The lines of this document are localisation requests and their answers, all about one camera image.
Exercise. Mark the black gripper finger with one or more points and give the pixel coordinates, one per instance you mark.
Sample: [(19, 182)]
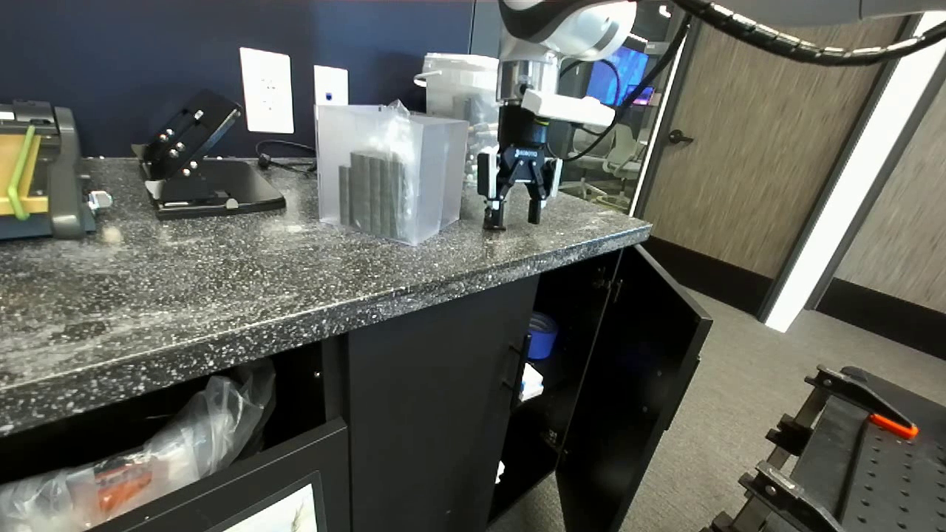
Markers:
[(493, 192), (536, 192)]

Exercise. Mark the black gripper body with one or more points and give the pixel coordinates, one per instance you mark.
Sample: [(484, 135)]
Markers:
[(524, 135)]

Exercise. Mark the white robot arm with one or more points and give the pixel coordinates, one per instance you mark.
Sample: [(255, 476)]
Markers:
[(572, 24)]

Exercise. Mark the clear plastic lidded tub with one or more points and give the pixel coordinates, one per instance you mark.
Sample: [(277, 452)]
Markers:
[(458, 83)]

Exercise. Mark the grey office chair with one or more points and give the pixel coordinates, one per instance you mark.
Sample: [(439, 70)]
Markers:
[(614, 157)]

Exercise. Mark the clear box with grey blocks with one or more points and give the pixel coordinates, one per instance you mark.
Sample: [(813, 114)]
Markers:
[(394, 166)]

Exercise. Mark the computer monitor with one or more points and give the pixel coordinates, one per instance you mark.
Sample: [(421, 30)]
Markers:
[(625, 81)]

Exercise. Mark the blue container in cabinet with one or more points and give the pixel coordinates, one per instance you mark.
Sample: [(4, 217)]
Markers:
[(541, 337)]

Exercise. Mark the white item in cabinet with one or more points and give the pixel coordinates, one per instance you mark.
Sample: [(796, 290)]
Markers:
[(529, 383)]

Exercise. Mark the black cabinet door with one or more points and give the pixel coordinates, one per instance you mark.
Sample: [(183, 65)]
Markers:
[(637, 386)]

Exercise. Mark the brown wooden door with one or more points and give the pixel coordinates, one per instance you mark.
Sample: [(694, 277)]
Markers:
[(770, 148)]

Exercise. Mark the black trash drawer front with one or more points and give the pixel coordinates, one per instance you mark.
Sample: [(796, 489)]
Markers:
[(246, 473)]

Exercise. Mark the white label on drawer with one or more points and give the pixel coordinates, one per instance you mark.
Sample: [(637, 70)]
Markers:
[(280, 513)]

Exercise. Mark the clear plastic trash bag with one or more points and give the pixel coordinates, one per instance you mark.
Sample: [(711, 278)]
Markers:
[(167, 452)]

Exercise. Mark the black perforated cart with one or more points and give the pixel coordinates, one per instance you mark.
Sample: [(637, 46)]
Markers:
[(867, 473)]

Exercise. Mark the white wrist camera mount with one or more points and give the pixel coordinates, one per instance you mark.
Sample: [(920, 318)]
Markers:
[(572, 108)]

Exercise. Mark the white wall switch plate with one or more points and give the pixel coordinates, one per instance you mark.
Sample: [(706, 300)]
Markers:
[(332, 86)]

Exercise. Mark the white wall outlet plate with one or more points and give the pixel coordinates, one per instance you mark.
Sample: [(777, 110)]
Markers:
[(267, 89)]

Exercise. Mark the white door frame post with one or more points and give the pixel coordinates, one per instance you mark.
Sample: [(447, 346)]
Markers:
[(858, 166)]

